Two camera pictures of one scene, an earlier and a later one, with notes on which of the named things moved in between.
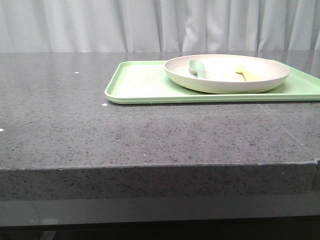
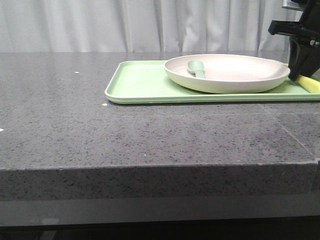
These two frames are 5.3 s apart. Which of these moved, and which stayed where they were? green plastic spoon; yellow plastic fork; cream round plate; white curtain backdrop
Moved: yellow plastic fork
Stayed: white curtain backdrop; cream round plate; green plastic spoon
